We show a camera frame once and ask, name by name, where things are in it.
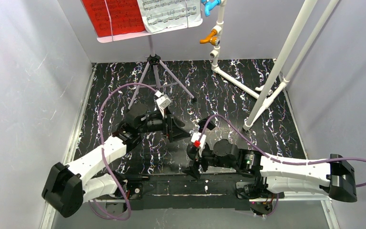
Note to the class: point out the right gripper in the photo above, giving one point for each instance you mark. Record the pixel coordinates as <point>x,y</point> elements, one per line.
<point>196,157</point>

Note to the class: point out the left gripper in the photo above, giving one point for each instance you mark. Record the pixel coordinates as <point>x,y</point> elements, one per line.
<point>169,127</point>

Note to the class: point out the black microphone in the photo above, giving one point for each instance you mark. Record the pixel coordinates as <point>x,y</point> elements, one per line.
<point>202,124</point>

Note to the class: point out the lilac folding tripod stand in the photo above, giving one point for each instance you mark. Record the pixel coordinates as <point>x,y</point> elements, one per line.
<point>153,62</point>

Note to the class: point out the lilac perforated music desk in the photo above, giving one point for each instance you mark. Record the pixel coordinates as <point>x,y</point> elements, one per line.
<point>131,35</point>

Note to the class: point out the white sheet music page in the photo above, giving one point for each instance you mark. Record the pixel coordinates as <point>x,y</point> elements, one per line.
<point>160,15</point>

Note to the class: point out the red sheet music page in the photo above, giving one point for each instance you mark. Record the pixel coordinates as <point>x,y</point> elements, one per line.
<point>114,17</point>

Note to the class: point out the black microphone desk stand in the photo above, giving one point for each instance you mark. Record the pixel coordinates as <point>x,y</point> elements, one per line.
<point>192,152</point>

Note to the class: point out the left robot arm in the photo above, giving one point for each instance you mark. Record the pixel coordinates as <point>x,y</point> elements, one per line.
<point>70,185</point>

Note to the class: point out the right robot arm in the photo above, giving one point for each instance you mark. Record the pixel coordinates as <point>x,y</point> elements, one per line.
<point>335,179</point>

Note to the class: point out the blue tap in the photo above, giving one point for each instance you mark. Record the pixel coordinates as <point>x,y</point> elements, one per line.
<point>210,5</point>

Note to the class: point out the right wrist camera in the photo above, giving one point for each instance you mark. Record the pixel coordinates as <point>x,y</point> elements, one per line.
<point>198,140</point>

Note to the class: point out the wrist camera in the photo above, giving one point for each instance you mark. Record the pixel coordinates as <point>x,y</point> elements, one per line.
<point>162,101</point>
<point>198,140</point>

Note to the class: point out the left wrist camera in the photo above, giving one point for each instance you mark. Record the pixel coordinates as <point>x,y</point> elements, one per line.
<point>162,101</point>

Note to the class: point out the white pvc pipe frame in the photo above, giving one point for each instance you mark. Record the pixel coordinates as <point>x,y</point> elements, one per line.
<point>264,99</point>

